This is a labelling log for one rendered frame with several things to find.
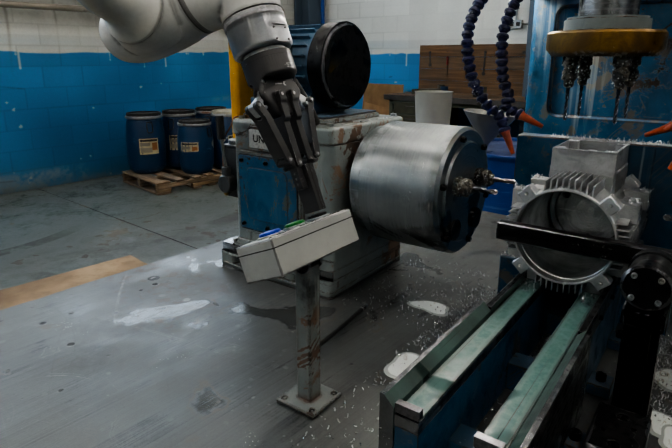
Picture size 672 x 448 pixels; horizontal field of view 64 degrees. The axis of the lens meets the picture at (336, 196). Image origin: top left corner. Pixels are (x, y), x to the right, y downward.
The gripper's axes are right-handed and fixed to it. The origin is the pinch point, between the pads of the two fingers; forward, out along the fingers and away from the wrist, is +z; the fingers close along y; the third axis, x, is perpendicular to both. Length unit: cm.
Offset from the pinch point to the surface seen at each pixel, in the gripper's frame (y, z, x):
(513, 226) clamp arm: 25.1, 16.0, -17.6
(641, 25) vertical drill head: 38, -8, -41
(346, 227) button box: 1.3, 7.1, -3.5
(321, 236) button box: -4.5, 6.8, -3.5
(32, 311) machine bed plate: -16, 6, 66
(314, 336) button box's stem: -5.3, 20.4, 2.9
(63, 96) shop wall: 224, -175, 476
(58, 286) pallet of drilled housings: 62, 5, 238
